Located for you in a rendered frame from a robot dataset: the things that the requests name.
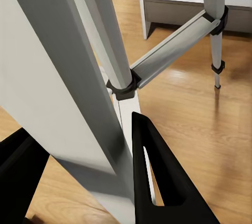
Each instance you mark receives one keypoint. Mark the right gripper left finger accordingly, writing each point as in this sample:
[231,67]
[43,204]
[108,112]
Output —
[22,162]

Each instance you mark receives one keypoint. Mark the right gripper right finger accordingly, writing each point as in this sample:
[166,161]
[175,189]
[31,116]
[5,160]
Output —
[183,204]

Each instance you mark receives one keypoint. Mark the camera tripod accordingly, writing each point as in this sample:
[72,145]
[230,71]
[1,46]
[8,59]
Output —
[79,112]

